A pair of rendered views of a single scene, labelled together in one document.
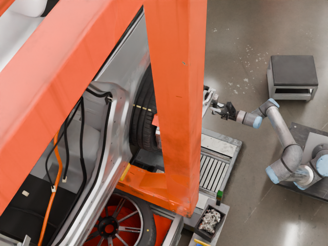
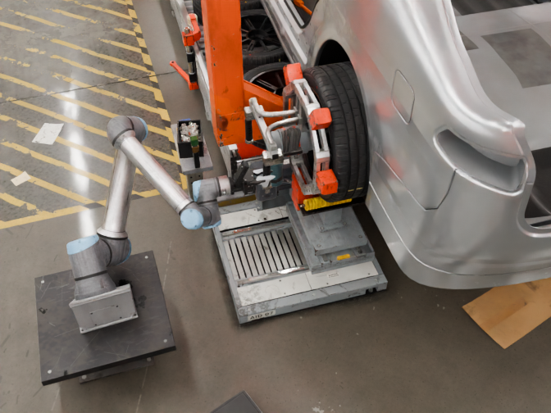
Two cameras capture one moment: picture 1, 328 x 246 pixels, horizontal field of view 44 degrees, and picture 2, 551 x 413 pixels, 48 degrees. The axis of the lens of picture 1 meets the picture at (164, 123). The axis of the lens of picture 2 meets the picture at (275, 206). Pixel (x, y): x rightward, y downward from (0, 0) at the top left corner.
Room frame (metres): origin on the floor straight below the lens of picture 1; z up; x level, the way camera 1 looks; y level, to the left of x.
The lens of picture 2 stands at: (3.14, -1.85, 2.82)
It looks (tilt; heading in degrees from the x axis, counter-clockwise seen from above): 46 degrees down; 135
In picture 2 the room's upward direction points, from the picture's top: straight up
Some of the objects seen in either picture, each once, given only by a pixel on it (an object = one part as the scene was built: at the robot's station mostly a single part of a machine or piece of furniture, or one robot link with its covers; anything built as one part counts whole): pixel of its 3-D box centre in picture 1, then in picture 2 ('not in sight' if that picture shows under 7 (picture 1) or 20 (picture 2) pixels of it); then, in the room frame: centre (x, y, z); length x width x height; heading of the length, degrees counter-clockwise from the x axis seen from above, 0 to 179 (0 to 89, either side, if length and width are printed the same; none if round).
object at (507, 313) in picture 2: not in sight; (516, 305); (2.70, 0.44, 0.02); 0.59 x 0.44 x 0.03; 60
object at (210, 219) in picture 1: (209, 223); (190, 138); (0.87, -0.24, 0.51); 0.20 x 0.14 x 0.13; 141
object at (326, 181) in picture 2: not in sight; (326, 182); (1.88, -0.24, 0.85); 0.09 x 0.08 x 0.07; 150
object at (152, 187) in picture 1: (139, 177); (286, 102); (1.19, 0.21, 0.69); 0.52 x 0.17 x 0.35; 60
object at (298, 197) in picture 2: not in sight; (308, 190); (1.62, -0.06, 0.48); 0.16 x 0.12 x 0.17; 60
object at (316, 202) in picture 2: not in sight; (327, 200); (1.75, -0.07, 0.51); 0.29 x 0.06 x 0.06; 60
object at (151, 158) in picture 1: (159, 140); (330, 206); (1.68, 0.05, 0.32); 0.40 x 0.30 x 0.28; 150
